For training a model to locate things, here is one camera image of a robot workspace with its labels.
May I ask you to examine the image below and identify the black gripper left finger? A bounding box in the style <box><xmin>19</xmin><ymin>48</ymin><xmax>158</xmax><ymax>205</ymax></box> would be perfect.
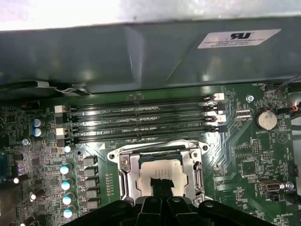
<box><xmin>67</xmin><ymin>178</ymin><xmax>165</xmax><ymax>226</ymax></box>

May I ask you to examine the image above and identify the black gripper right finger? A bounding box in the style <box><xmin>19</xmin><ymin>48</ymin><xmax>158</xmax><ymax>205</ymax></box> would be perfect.
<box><xmin>163</xmin><ymin>179</ymin><xmax>278</xmax><ymax>226</ymax></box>

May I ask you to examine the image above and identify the metal socket cover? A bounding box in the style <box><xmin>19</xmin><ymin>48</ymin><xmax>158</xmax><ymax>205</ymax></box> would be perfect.
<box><xmin>119</xmin><ymin>149</ymin><xmax>203</xmax><ymax>203</ymax></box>

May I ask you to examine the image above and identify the thin wire locking lever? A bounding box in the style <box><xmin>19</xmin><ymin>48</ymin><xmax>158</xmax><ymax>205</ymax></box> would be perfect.
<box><xmin>119</xmin><ymin>162</ymin><xmax>132</xmax><ymax>201</ymax></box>
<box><xmin>193</xmin><ymin>161</ymin><xmax>205</xmax><ymax>197</ymax></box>

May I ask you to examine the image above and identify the silver CPU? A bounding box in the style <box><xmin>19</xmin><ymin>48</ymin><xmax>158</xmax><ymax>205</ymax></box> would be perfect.
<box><xmin>140</xmin><ymin>159</ymin><xmax>186</xmax><ymax>197</ymax></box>

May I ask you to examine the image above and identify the CPU socket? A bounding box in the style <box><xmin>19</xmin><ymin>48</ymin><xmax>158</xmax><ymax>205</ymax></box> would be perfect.
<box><xmin>107</xmin><ymin>138</ymin><xmax>210</xmax><ymax>205</ymax></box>

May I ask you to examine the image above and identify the black RAM slot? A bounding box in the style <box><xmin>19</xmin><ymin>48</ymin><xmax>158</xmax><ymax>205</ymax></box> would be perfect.
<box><xmin>54</xmin><ymin>93</ymin><xmax>226</xmax><ymax>113</ymax></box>
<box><xmin>57</xmin><ymin>124</ymin><xmax>228</xmax><ymax>145</ymax></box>
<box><xmin>67</xmin><ymin>102</ymin><xmax>228</xmax><ymax>123</ymax></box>
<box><xmin>56</xmin><ymin>113</ymin><xmax>228</xmax><ymax>136</ymax></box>

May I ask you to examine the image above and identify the green motherboard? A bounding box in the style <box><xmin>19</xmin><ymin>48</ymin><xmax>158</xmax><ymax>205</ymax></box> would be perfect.
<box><xmin>0</xmin><ymin>83</ymin><xmax>301</xmax><ymax>226</ymax></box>

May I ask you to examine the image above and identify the round coin battery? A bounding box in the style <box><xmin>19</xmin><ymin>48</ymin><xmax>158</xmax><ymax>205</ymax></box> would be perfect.
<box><xmin>255</xmin><ymin>108</ymin><xmax>278</xmax><ymax>130</ymax></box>

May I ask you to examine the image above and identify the dark grey PC case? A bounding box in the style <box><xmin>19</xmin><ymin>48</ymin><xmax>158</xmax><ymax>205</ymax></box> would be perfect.
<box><xmin>0</xmin><ymin>15</ymin><xmax>301</xmax><ymax>95</ymax></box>

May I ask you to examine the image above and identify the thin dark fan wire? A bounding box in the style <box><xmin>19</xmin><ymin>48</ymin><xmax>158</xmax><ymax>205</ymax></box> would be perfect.
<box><xmin>275</xmin><ymin>75</ymin><xmax>301</xmax><ymax>95</ymax></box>

